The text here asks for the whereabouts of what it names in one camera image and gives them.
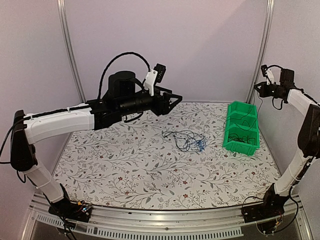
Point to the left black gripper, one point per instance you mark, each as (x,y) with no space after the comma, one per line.
(164,108)

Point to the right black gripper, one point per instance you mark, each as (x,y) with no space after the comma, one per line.
(263,92)

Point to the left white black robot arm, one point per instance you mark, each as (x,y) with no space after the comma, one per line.
(125,96)

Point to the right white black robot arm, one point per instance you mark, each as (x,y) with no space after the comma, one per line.
(280,84)

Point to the green three-compartment bin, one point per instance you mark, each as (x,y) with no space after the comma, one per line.
(241,131)

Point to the floral table mat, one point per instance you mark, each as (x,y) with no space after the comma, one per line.
(167,162)

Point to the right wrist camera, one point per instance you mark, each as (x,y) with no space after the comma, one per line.
(267,73)

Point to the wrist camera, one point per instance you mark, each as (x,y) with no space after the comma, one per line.
(153,77)
(267,73)

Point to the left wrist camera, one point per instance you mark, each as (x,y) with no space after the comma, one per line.
(153,77)

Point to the right aluminium corner post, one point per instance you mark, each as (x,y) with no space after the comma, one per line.
(267,24)

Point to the aluminium corner post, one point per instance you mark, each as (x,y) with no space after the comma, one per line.
(267,24)
(62,13)

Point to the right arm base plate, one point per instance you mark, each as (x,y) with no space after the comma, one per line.
(263,213)

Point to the aluminium front rail frame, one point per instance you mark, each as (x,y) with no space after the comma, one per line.
(111,223)

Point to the left aluminium corner post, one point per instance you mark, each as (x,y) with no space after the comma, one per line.
(62,13)

